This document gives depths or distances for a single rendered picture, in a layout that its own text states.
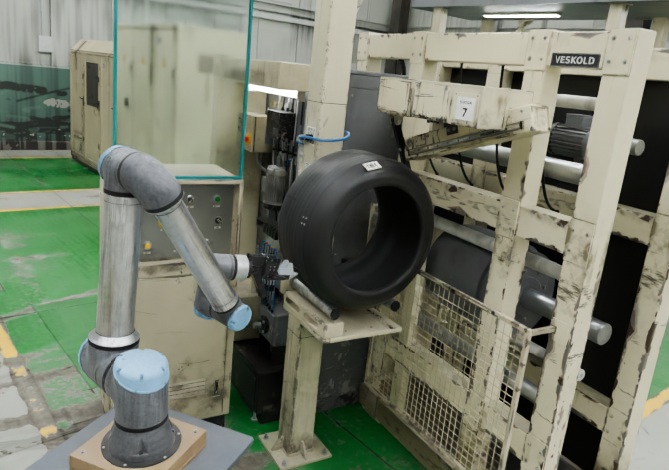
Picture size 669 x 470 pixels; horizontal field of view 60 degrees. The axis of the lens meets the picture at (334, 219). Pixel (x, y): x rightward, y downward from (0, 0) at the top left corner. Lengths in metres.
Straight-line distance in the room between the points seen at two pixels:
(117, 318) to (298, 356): 1.06
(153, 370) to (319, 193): 0.80
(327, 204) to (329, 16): 0.77
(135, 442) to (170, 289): 0.98
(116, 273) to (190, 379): 1.21
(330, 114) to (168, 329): 1.20
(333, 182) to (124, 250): 0.73
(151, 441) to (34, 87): 9.56
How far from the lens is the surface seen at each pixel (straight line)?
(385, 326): 2.39
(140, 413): 1.78
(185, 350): 2.81
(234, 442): 2.00
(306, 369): 2.72
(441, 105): 2.15
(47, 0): 11.16
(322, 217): 2.00
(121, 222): 1.73
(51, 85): 11.09
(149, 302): 2.66
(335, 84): 2.38
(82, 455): 1.91
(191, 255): 1.73
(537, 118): 2.07
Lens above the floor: 1.77
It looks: 14 degrees down
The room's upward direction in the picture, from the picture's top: 6 degrees clockwise
